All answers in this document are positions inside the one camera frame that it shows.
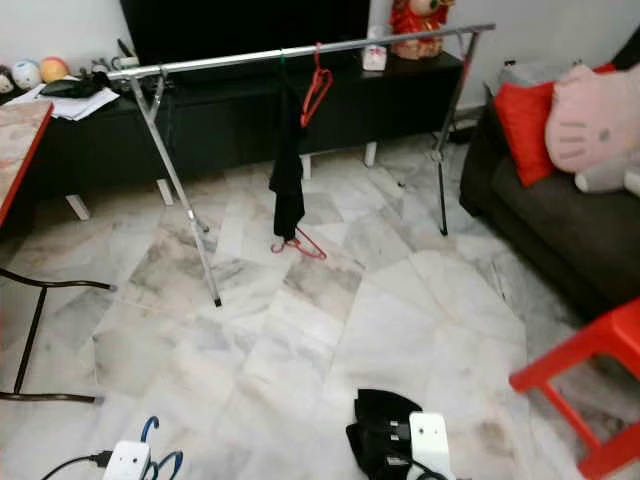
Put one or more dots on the blue plastic hanger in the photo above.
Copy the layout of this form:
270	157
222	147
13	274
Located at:
147	428

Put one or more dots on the red plastic hanger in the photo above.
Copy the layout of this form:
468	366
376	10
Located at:
315	97
310	250

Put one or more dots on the green plastic hanger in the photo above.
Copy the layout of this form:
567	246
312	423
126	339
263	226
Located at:
282	64

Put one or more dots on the red plastic stool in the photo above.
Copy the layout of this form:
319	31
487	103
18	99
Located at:
575	345

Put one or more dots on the dark brown fabric sofa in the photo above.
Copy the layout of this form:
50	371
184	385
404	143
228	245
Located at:
550	240

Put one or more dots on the black printed t-shirt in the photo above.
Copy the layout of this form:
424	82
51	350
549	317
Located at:
288	185

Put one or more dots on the red cushion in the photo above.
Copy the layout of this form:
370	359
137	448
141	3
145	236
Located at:
525	130

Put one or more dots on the grey totoro face plush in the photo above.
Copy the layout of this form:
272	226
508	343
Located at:
610	178

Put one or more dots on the black tv cabinet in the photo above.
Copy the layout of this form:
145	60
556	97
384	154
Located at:
220	125

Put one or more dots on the pink cat plush pillow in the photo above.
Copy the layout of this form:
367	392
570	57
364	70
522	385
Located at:
595	120

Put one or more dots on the white pink small package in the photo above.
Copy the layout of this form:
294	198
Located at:
375	58

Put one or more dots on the grey armrest cover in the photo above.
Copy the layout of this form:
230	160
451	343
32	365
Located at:
525	72

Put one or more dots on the red laughing buddha statue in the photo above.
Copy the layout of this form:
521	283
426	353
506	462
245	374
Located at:
420	30

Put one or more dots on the brown round plush toy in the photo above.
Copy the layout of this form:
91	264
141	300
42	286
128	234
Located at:
6	80

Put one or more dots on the silver metal clothes rack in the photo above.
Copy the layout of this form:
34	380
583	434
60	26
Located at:
210	62

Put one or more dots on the white round plush toy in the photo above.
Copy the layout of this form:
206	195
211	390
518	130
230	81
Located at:
27	75

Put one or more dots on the black television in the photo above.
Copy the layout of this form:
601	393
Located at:
240	28

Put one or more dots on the black pouch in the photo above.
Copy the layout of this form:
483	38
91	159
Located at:
75	87

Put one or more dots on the orange round plush toy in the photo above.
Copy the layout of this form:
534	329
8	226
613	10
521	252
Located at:
55	70

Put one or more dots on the white green mug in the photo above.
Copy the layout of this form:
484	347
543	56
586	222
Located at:
125	64

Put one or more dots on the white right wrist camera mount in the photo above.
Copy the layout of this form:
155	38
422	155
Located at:
430	442

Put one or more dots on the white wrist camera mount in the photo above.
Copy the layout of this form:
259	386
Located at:
127	462
430	442

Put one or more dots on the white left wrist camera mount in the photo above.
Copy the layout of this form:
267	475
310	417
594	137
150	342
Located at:
127	462

